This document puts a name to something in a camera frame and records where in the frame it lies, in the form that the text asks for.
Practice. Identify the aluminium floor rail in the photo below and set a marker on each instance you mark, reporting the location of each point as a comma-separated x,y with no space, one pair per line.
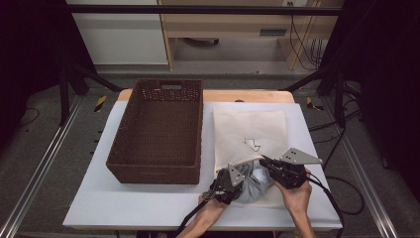
360,165
39,165

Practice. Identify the black curtain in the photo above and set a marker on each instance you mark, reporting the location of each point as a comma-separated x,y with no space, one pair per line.
29,49
386,66

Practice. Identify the light wooden desk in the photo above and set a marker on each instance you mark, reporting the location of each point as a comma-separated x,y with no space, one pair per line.
228,26

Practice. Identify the wooden table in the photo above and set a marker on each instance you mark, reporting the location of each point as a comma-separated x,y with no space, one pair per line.
231,95

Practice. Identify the person's right hand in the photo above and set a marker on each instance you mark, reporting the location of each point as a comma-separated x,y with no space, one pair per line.
297,198

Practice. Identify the light grey garment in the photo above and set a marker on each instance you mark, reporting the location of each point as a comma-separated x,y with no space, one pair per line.
256,185

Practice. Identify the black horizontal frame bar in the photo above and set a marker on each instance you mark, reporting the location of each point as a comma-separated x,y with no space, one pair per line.
198,10

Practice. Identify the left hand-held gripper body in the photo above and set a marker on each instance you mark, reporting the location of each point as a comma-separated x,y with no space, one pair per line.
228,185

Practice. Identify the black metal stand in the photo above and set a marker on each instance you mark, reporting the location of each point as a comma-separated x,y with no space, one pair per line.
66,95
338,99

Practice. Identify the white foam board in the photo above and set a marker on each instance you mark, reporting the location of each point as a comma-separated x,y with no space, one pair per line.
132,205

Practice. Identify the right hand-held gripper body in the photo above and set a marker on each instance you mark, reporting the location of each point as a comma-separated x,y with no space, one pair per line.
290,168

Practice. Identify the brown wicker basket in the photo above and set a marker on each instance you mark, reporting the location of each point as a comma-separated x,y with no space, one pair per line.
158,132

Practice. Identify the white cabinet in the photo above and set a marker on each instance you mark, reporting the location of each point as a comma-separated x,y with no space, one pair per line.
119,36

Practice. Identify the person's left hand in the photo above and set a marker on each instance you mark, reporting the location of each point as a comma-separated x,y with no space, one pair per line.
211,206

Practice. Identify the yellow black floor tape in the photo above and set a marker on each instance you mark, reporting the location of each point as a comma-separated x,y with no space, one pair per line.
312,104
100,103

